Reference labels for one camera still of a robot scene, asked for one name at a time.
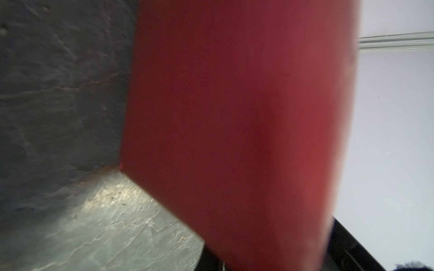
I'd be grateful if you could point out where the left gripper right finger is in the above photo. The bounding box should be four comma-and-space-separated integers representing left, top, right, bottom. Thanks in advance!
326, 219, 385, 271

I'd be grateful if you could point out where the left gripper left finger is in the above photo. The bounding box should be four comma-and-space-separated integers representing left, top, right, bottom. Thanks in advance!
194, 246, 224, 271

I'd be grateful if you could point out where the dark red wrapping paper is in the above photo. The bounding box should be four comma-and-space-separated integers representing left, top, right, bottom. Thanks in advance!
120, 1, 361, 271

